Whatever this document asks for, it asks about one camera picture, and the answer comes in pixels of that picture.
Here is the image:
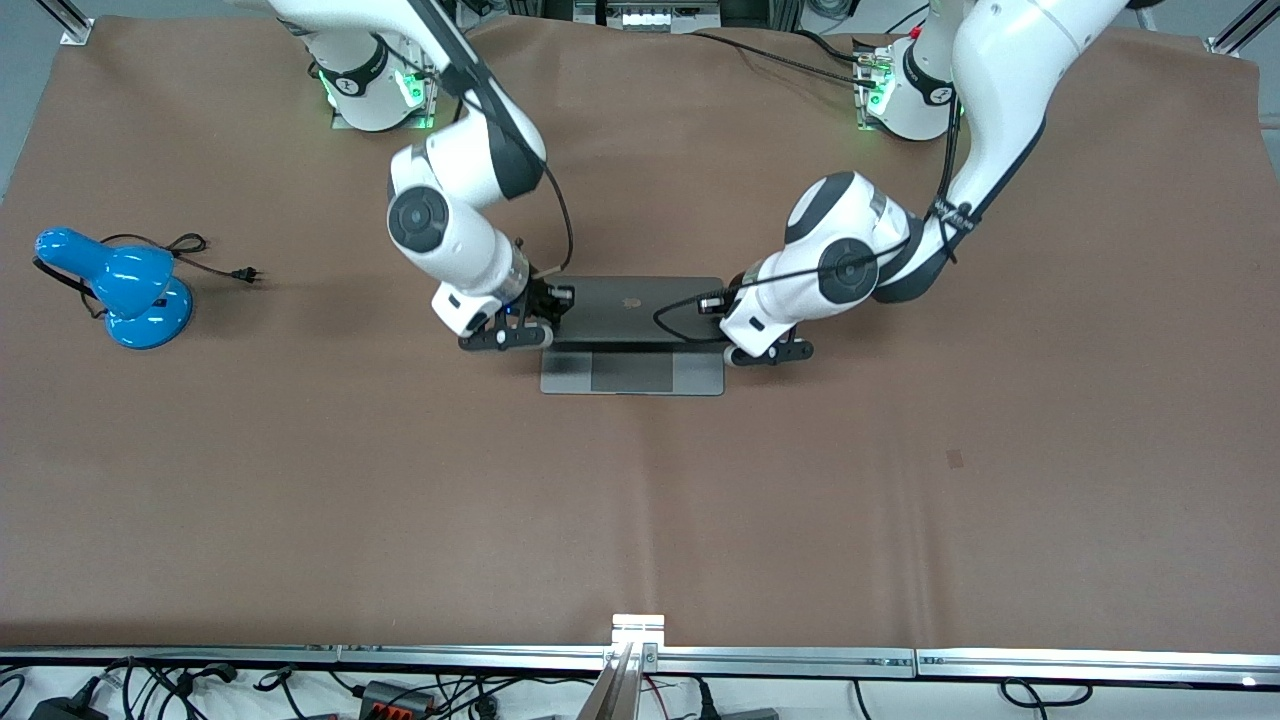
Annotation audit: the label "grey laptop computer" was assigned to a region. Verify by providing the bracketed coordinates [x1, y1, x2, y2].
[540, 277, 725, 396]

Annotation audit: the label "brown table cover sheet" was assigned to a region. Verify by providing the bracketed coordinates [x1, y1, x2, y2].
[0, 12, 1280, 651]

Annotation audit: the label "metal rack with power strip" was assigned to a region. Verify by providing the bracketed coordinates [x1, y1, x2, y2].
[573, 0, 723, 33]

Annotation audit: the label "blue desk lamp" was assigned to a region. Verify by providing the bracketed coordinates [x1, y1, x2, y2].
[35, 228, 194, 351]

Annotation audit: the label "grey connector box orange levers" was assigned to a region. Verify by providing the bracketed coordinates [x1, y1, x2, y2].
[358, 680, 438, 717]

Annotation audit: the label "aluminium corner profile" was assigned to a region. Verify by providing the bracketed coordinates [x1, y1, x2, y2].
[35, 0, 97, 47]
[1205, 0, 1263, 57]

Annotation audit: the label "black power adapter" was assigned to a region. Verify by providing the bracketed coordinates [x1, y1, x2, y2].
[28, 695, 109, 720]

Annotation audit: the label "thin black table cable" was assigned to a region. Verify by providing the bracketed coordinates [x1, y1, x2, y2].
[730, 48, 879, 89]

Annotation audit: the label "thick black braided cable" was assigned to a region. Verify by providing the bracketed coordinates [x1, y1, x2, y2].
[690, 28, 881, 71]

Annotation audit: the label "black lamp power cord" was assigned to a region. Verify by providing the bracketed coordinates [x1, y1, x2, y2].
[32, 233, 264, 321]

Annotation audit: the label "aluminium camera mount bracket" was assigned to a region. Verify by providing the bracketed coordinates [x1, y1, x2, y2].
[575, 613, 667, 720]

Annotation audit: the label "aluminium table edge rail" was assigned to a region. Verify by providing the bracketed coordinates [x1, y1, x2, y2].
[0, 646, 341, 669]
[915, 648, 1280, 691]
[338, 645, 917, 679]

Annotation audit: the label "black looped floor cable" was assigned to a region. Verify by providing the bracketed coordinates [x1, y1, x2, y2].
[1000, 678, 1093, 720]

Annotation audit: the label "black tangled floor cable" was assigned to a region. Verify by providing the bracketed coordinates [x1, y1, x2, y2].
[100, 655, 241, 720]

